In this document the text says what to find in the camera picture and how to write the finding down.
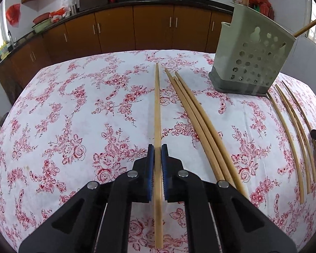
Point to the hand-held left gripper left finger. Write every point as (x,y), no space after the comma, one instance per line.
(150,174)

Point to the white plastic bag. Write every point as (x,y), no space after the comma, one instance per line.
(66,2)

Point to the green basin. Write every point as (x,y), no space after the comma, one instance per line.
(40,27)

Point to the wooden base cabinets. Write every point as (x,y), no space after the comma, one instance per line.
(113,31)

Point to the yellow detergent bottle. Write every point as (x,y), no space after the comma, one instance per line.
(4,51)

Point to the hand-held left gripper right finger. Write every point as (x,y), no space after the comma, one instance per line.
(165,174)

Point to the red floral tablecloth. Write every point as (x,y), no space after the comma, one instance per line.
(68,110)

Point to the red hanging plastic bag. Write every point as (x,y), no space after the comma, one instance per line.
(13,14)

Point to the red basin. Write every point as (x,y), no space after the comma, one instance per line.
(40,18)

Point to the black kitchen countertop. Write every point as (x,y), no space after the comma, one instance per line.
(137,1)

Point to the green perforated utensil holder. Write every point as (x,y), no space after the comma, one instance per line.
(252,58)

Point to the orange plastic bag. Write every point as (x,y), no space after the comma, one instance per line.
(56,13)

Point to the steel cup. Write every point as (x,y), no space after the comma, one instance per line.
(73,9)

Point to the sink faucet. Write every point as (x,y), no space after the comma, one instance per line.
(11,39)

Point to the pile of red packages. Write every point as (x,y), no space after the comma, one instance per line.
(260,4)

